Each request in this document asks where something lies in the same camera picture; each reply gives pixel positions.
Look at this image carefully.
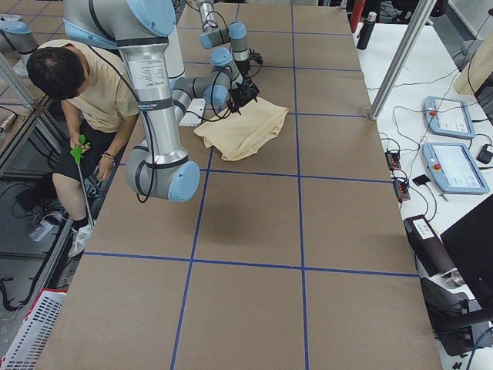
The seated person in beige shirt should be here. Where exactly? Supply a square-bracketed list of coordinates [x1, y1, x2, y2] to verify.
[26, 39, 139, 257]

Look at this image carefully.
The black monitor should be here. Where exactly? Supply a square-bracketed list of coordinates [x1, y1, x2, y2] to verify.
[441, 197, 492, 308]

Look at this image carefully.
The cream long-sleeve graphic shirt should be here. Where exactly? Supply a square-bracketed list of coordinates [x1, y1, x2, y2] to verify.
[193, 98, 289, 162]

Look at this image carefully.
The lower blue teach pendant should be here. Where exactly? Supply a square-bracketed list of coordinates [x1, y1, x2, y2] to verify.
[421, 143, 490, 195]

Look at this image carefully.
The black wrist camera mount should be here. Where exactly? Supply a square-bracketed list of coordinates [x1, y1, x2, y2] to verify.
[248, 49, 263, 66]

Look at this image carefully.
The red cylinder bottle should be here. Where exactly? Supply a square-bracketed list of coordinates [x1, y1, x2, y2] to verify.
[350, 0, 366, 33]

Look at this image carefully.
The black box with label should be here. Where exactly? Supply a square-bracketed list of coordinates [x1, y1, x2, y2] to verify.
[403, 215, 455, 276]

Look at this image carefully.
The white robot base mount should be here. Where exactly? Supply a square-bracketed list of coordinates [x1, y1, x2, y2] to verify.
[164, 27, 205, 127]

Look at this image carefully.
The green-handled grabber tool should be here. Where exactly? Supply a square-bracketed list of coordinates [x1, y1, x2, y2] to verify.
[70, 134, 95, 230]

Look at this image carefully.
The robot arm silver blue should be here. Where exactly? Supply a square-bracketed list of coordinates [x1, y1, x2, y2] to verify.
[196, 1, 252, 86]
[64, 1, 263, 202]

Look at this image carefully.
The aluminium frame post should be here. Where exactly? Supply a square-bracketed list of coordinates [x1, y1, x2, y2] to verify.
[368, 0, 436, 121]

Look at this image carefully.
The black water bottle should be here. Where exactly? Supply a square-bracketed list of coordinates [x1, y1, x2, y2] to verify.
[357, 12, 377, 50]

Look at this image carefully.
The small black power adapter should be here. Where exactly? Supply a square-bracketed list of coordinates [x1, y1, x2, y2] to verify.
[476, 144, 493, 164]

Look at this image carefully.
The upper blue teach pendant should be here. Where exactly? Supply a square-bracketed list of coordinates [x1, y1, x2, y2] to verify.
[424, 96, 475, 140]

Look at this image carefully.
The blue teach pendant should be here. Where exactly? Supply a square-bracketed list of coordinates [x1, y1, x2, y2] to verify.
[421, 143, 490, 195]
[424, 96, 475, 140]

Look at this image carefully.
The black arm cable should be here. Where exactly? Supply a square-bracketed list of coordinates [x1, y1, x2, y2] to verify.
[203, 69, 240, 121]

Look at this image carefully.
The white red plastic basket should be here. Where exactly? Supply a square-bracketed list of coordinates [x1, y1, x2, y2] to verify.
[1, 288, 67, 369]

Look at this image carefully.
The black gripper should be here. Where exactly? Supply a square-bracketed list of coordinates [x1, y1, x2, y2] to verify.
[230, 79, 259, 112]

